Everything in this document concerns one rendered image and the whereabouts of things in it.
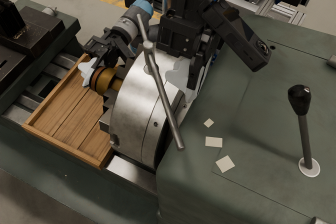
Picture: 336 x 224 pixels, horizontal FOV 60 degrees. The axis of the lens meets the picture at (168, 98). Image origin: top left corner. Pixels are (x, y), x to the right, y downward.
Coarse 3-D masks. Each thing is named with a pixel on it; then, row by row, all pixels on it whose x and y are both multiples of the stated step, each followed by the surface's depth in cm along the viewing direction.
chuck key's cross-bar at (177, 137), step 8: (136, 16) 63; (144, 32) 60; (144, 40) 59; (152, 56) 57; (152, 64) 56; (152, 72) 56; (160, 80) 53; (160, 88) 52; (160, 96) 51; (168, 104) 49; (168, 112) 48; (168, 120) 47; (176, 128) 45; (176, 136) 44; (176, 144) 44
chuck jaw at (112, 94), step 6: (108, 90) 77; (114, 90) 77; (108, 96) 76; (114, 96) 76; (108, 102) 74; (108, 108) 73; (108, 114) 71; (102, 120) 70; (108, 120) 70; (102, 126) 71; (108, 126) 70; (108, 132) 72; (114, 138) 69
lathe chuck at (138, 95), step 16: (144, 64) 65; (160, 64) 65; (128, 80) 64; (144, 80) 63; (128, 96) 63; (144, 96) 62; (112, 112) 65; (128, 112) 63; (144, 112) 62; (112, 128) 66; (128, 128) 64; (144, 128) 63; (112, 144) 71; (128, 144) 67
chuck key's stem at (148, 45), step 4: (148, 40) 57; (144, 44) 57; (148, 44) 57; (152, 44) 57; (144, 48) 57; (148, 48) 57; (152, 48) 57; (144, 52) 58; (148, 52) 58; (152, 52) 58; (144, 56) 60; (148, 60) 60; (148, 64) 61; (148, 68) 64
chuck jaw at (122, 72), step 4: (140, 44) 74; (140, 48) 74; (136, 52) 75; (140, 52) 75; (132, 56) 79; (136, 56) 75; (128, 60) 76; (132, 60) 76; (124, 64) 80; (128, 64) 76; (120, 68) 77; (124, 68) 77; (128, 68) 77; (116, 72) 78; (120, 72) 78; (124, 72) 77; (120, 76) 78; (124, 76) 78
